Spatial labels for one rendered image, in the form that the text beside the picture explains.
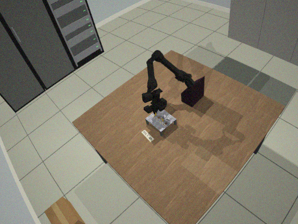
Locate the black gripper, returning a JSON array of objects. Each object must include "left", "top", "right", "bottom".
[{"left": 144, "top": 98, "right": 167, "bottom": 114}]

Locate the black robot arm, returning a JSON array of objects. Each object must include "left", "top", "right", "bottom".
[{"left": 142, "top": 50, "right": 196, "bottom": 111}]

